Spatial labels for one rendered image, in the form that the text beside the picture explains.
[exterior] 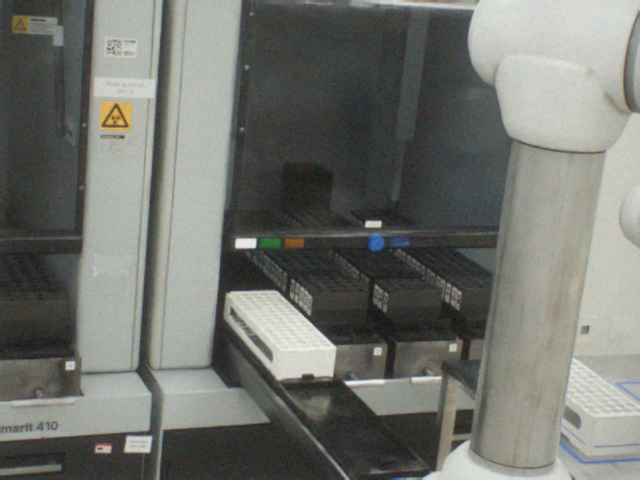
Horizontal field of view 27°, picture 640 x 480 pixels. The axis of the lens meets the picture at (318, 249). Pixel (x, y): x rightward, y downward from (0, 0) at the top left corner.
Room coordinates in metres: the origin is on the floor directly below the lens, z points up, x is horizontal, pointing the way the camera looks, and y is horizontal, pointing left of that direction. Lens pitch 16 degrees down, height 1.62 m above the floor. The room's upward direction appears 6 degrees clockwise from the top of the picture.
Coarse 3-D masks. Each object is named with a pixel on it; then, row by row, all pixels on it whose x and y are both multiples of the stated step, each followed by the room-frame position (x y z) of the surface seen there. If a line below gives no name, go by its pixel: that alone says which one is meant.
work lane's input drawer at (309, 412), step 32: (224, 320) 2.26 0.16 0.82; (224, 352) 2.20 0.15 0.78; (256, 384) 2.04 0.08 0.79; (288, 384) 1.99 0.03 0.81; (320, 384) 2.01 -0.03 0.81; (288, 416) 1.90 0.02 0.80; (320, 416) 1.90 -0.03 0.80; (352, 416) 1.92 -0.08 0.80; (320, 448) 1.78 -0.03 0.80; (352, 448) 1.80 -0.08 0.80; (384, 448) 1.81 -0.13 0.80
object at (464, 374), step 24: (456, 360) 2.17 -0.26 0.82; (480, 360) 2.18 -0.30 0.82; (600, 360) 2.25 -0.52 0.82; (624, 360) 2.26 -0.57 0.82; (456, 384) 2.13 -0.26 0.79; (624, 384) 2.14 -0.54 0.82; (432, 456) 2.15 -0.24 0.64; (576, 456) 1.81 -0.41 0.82; (600, 456) 1.83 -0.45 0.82; (624, 456) 1.83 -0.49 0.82
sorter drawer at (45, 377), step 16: (0, 352) 2.02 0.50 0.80; (16, 352) 2.00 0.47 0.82; (32, 352) 2.01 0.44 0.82; (48, 352) 2.02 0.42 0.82; (64, 352) 2.03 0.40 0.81; (0, 368) 1.98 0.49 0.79; (16, 368) 1.99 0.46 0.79; (32, 368) 2.00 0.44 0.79; (48, 368) 2.01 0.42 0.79; (64, 368) 2.02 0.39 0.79; (80, 368) 2.03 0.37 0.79; (0, 384) 1.98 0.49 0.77; (16, 384) 1.99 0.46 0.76; (32, 384) 2.00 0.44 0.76; (48, 384) 2.01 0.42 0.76; (64, 384) 2.02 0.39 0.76; (0, 400) 1.98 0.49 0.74; (16, 400) 1.95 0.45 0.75; (32, 400) 1.96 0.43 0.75; (48, 400) 1.97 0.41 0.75; (64, 400) 1.98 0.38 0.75
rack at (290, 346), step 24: (240, 312) 2.19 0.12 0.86; (264, 312) 2.19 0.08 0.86; (288, 312) 2.20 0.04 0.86; (240, 336) 2.18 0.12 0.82; (264, 336) 2.07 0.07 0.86; (288, 336) 2.08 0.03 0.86; (312, 336) 2.09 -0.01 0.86; (264, 360) 2.06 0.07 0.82; (288, 360) 2.01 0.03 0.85; (312, 360) 2.02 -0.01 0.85
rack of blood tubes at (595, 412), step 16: (576, 368) 2.03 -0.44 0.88; (576, 384) 1.95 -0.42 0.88; (592, 384) 1.96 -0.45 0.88; (608, 384) 1.96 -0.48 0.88; (576, 400) 1.88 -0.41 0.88; (592, 400) 1.89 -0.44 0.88; (608, 400) 1.90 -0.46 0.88; (624, 400) 1.91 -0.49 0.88; (576, 416) 1.96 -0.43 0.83; (592, 416) 1.83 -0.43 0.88; (608, 416) 1.83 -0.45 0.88; (624, 416) 1.84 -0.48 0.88; (576, 432) 1.86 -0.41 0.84; (592, 432) 1.82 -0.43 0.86; (608, 432) 1.83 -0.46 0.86; (624, 432) 1.84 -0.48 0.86; (592, 448) 1.82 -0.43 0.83; (608, 448) 1.83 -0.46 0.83; (624, 448) 1.84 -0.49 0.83
